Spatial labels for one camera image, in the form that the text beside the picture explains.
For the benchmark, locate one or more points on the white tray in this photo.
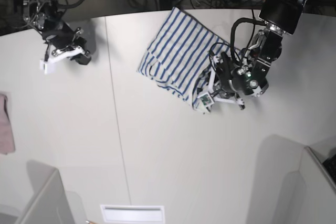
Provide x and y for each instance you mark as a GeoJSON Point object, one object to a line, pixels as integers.
{"type": "Point", "coordinates": [133, 214]}

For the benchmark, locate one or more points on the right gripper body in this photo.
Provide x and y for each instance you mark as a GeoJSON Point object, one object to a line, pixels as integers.
{"type": "Point", "coordinates": [59, 35]}

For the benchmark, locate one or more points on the black keyboard corner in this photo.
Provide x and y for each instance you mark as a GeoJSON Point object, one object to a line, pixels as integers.
{"type": "Point", "coordinates": [330, 166]}

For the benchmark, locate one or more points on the blue white striped T-shirt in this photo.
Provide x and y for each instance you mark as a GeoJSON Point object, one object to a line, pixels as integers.
{"type": "Point", "coordinates": [177, 59]}

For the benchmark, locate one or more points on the pink cloth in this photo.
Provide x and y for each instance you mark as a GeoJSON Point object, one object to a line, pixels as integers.
{"type": "Point", "coordinates": [7, 138]}

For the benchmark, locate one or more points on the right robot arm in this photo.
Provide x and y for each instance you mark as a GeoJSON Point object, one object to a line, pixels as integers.
{"type": "Point", "coordinates": [46, 17]}

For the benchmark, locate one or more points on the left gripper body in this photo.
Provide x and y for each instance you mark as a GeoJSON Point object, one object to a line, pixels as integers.
{"type": "Point", "coordinates": [233, 79]}

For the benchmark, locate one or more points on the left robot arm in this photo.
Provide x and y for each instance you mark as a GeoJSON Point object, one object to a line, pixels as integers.
{"type": "Point", "coordinates": [277, 18]}

